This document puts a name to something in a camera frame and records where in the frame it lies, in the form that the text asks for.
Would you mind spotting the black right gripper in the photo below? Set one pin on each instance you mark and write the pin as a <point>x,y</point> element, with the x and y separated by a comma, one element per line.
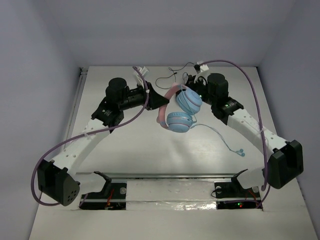
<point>190,84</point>

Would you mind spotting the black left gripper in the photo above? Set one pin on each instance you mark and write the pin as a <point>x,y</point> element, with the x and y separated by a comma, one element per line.
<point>150,98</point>

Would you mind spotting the pink blue cat-ear headphones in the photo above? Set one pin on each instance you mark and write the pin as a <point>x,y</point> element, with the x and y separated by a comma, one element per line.
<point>189,103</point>

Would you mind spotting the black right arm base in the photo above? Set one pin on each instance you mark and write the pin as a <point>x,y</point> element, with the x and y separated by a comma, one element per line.
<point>230,195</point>

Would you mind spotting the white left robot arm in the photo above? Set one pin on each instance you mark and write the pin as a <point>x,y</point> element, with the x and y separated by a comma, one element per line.
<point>56,177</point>

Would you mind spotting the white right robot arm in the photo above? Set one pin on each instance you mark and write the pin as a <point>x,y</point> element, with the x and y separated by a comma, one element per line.
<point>284,158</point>

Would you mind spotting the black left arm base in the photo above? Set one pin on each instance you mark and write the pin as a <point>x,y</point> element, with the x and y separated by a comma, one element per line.
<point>112,196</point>

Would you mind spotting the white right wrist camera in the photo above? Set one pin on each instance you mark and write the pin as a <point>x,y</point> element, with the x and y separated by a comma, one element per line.
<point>202,70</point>

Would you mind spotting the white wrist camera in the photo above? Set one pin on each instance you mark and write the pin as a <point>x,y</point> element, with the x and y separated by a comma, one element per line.
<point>141,71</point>
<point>202,70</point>

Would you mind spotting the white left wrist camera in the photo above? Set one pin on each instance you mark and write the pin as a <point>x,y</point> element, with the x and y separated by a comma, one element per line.
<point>141,71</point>

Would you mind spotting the aluminium rail left side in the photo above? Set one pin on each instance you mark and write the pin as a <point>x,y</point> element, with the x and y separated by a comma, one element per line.
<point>76,101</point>

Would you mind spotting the aluminium rail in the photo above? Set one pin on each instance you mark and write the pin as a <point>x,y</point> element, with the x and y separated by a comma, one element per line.
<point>76,101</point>
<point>140,176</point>

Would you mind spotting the aluminium rail front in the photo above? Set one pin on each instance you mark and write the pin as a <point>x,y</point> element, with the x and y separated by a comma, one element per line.
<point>140,176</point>

